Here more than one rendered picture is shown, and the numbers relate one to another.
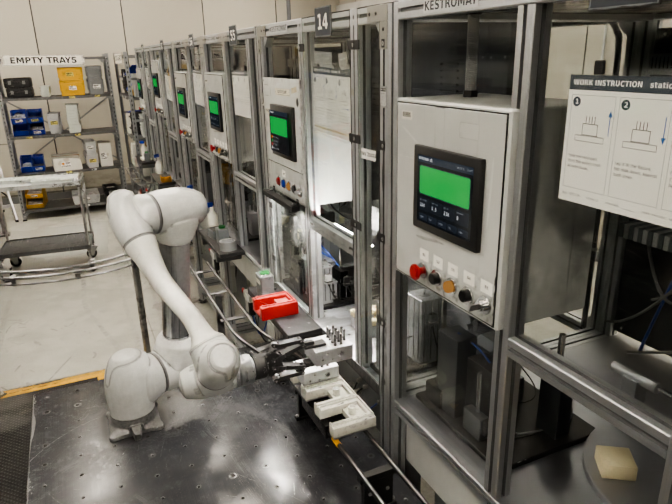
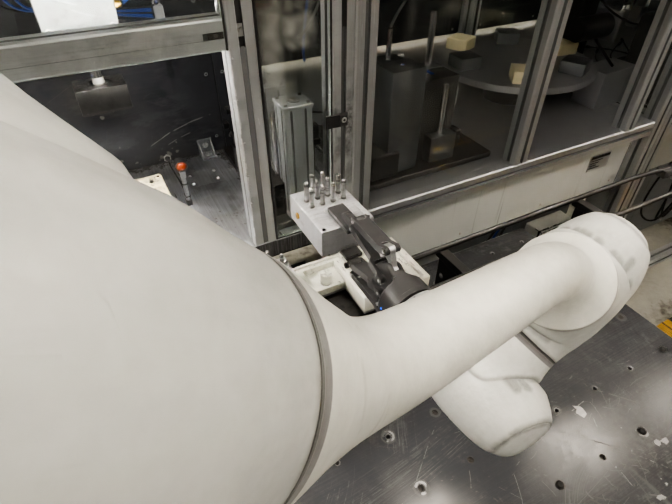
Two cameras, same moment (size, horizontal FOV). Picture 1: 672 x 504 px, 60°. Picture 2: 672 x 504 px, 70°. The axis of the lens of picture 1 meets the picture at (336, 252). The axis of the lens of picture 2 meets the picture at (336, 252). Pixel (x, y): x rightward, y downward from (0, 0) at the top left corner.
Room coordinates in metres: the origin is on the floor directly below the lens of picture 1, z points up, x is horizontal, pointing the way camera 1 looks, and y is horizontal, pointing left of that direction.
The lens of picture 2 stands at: (1.64, 0.70, 1.52)
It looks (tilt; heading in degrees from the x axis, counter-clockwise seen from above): 40 degrees down; 267
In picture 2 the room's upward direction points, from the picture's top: straight up
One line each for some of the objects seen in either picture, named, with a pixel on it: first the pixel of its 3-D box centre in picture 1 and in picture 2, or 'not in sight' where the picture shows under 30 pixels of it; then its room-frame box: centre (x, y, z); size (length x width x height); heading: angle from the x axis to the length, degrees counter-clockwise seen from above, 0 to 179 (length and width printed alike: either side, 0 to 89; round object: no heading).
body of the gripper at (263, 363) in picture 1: (267, 364); (396, 290); (1.53, 0.22, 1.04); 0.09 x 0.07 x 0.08; 114
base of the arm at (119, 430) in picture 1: (134, 418); not in sight; (1.75, 0.73, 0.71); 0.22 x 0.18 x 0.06; 24
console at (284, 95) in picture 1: (309, 136); not in sight; (2.35, 0.09, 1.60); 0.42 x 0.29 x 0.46; 24
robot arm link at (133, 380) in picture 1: (131, 380); not in sight; (1.78, 0.73, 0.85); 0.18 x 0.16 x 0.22; 136
